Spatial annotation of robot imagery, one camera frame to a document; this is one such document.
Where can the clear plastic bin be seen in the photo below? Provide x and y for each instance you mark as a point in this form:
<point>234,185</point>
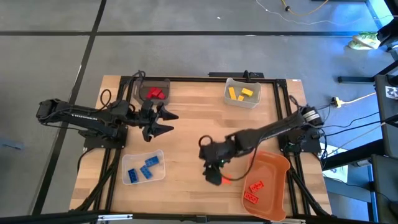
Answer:
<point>158,177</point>

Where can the orange plastic bin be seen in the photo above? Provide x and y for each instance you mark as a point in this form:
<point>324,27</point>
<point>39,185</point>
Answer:
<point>273,168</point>

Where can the dark grey plastic bin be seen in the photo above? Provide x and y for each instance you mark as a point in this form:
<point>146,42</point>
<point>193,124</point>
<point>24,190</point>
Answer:
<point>141,99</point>

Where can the person's leg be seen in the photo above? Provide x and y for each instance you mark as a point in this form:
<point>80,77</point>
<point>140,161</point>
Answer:
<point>388,34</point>

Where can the white translucent plastic bin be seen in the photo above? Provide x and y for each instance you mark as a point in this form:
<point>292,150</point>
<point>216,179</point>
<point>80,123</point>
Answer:
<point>253,102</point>

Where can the long yellow toy brick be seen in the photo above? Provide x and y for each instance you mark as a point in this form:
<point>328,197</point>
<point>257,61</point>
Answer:
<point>232,93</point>

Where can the blue toy brick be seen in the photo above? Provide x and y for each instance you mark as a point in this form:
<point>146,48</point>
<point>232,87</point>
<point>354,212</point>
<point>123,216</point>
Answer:
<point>145,171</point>
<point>152,160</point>
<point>132,175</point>

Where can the person's shoe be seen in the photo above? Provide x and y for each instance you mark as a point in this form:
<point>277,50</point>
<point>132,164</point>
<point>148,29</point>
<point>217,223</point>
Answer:
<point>363,41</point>

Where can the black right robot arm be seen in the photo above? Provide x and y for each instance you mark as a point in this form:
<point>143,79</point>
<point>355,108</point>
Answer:
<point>267,132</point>

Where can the grey panel with fiducial tag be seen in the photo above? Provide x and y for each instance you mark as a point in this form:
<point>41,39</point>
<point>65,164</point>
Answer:
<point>387,124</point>

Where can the orange toy brick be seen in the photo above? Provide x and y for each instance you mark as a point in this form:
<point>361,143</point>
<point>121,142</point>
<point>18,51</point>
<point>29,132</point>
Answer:
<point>256,186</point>
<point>251,197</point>
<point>227,181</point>

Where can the silver aluminium bracket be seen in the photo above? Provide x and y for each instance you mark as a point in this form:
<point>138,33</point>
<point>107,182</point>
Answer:
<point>115,217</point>
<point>293,221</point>

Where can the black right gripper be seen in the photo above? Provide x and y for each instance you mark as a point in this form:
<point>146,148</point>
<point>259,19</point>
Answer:
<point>213,175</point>

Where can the black bracket bar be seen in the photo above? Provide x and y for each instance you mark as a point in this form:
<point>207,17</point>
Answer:
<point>236,75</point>

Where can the black aluminium rig frame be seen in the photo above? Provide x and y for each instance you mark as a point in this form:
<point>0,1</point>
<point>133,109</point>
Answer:
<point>202,80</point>

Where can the black floor stand base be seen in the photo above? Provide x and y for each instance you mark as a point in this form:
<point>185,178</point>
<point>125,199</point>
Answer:
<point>357,79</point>

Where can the yellow white power adapter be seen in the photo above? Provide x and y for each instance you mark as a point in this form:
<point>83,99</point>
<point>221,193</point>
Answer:
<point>336,101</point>

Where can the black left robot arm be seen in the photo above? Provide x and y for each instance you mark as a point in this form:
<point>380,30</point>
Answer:
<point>77,113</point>

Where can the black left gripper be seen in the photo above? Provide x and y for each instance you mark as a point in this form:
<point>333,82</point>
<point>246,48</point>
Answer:
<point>146,118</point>

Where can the white printed paper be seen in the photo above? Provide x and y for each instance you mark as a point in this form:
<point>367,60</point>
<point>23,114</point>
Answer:
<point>339,172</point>

